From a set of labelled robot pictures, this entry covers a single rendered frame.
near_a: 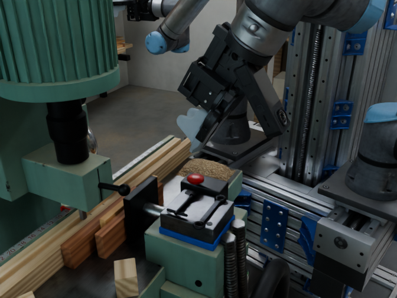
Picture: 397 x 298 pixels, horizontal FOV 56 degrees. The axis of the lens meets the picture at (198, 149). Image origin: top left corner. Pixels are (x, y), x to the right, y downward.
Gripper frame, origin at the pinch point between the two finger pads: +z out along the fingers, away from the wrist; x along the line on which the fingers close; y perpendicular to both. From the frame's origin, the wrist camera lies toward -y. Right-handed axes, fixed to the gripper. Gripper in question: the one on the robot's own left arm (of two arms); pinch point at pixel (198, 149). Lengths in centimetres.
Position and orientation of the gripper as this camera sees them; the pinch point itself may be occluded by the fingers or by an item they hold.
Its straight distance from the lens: 63.4
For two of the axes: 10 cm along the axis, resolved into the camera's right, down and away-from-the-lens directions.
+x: -4.5, 4.0, -8.0
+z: -4.5, 6.7, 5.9
